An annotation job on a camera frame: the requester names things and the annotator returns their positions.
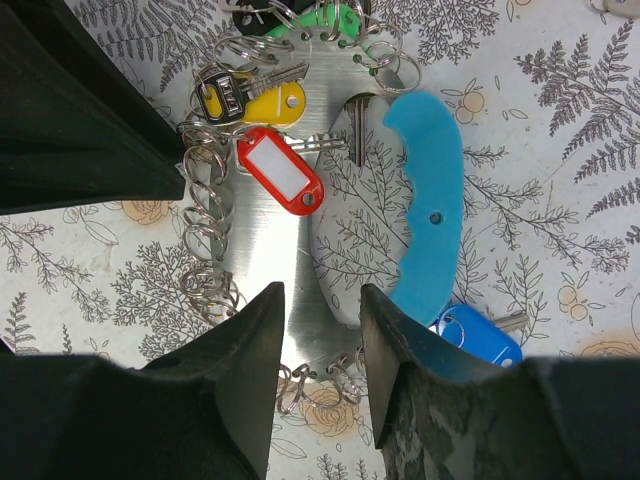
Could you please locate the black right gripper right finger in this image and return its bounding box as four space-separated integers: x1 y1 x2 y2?
360 284 639 479

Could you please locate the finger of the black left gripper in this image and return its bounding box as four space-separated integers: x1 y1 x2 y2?
1 1 185 214

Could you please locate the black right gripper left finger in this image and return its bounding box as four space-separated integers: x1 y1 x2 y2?
1 282 285 479

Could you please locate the blue key tag with key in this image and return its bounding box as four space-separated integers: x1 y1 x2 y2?
431 305 523 368

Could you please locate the steel key holder with rings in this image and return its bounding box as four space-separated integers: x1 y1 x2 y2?
177 0 466 416

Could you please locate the silver key black head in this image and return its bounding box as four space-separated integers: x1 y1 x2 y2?
196 61 310 125

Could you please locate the red key tag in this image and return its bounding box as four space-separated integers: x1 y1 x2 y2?
236 126 324 216

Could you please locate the black key fob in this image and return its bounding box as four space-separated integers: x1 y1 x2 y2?
232 0 315 35

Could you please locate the yellow key tag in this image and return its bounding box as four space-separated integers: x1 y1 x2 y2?
199 82 306 126

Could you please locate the green key tag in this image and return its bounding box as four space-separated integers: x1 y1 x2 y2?
263 1 372 41

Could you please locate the floral patterned table mat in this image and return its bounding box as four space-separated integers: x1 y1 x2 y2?
1 1 639 479

